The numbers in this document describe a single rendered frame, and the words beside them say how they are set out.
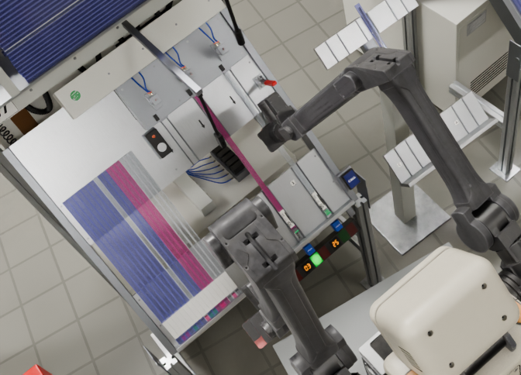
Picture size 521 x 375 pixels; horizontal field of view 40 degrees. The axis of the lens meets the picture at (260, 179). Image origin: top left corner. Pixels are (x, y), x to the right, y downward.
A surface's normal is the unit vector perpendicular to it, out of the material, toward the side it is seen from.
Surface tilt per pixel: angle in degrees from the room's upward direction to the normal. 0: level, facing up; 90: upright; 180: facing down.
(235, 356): 0
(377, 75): 82
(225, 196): 0
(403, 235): 0
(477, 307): 48
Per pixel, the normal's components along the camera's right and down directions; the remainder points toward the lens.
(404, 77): 0.39, -0.07
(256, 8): -0.22, -0.52
